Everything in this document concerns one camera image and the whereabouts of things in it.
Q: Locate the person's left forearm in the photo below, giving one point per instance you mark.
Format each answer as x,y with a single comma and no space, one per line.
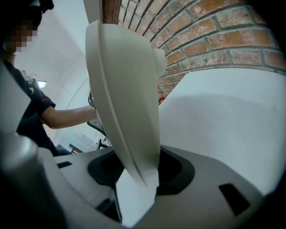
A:
67,116

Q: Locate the red fire extinguisher box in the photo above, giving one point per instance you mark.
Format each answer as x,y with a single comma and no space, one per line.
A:
161,101

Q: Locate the square ceiling light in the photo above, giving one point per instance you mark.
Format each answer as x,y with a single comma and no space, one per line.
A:
42,84

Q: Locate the white desk telephone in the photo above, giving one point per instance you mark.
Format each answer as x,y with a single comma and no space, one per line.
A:
125,89

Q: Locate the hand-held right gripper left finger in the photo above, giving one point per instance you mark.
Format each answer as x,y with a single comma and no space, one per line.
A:
85,172

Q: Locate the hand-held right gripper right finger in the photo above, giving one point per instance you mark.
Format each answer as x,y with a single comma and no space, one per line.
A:
201,185

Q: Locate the person's head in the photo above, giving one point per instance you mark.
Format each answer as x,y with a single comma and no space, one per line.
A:
22,31

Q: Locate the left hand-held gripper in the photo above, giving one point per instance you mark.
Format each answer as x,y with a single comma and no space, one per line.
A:
91,100

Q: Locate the black head-worn camera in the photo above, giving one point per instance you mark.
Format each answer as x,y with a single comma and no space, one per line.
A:
47,4

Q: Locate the person's dark blue shirt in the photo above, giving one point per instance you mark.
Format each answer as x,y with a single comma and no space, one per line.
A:
38,98

